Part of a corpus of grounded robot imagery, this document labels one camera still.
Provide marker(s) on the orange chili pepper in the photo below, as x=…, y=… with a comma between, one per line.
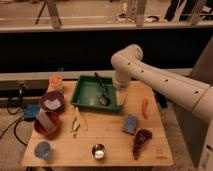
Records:
x=144, y=108

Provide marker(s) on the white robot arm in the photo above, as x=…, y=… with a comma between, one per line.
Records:
x=194, y=96

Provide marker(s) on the green plastic tray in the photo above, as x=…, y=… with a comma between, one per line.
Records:
x=87, y=92

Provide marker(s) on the beige rectangular eraser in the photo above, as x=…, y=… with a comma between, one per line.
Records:
x=46, y=122

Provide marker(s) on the black ladle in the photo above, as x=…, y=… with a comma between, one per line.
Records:
x=103, y=99

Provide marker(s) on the dark red grape bunch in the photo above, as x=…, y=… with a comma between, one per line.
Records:
x=141, y=138

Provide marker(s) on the blue sponge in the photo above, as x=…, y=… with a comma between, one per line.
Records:
x=130, y=124

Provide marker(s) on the white paper in bowl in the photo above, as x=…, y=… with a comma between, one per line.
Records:
x=52, y=105

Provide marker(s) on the wooden tongs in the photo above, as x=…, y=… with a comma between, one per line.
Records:
x=77, y=121

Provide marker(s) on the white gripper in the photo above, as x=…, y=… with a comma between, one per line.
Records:
x=121, y=96

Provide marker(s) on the blue cup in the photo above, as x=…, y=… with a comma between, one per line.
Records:
x=43, y=150

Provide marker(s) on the orange bowl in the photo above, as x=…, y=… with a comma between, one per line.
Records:
x=54, y=118

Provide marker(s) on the small steel cup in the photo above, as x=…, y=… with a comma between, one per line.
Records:
x=98, y=151

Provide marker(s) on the blue box on floor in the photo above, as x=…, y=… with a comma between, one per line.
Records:
x=31, y=112

